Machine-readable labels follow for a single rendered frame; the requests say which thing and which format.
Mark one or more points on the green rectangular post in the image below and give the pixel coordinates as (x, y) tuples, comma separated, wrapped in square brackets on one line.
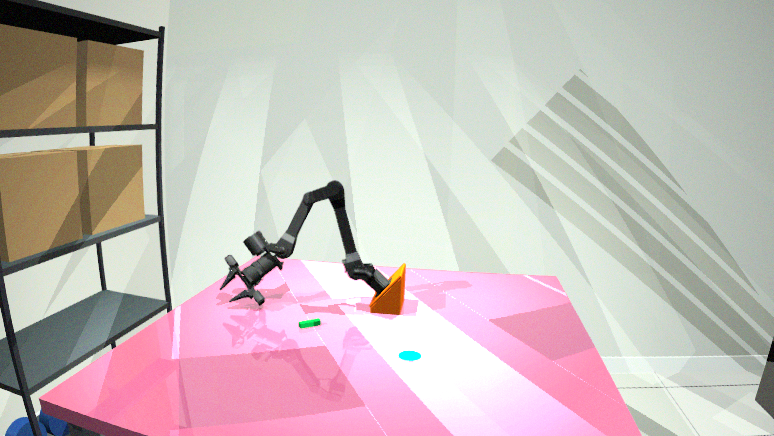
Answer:
[(309, 323)]

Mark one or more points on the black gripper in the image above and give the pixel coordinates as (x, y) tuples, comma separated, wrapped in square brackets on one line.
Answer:
[(252, 273)]

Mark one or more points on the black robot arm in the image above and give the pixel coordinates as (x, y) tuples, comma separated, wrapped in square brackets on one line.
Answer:
[(353, 265)]

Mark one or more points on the cyan circle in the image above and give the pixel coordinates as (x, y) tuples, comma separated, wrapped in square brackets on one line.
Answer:
[(410, 355)]

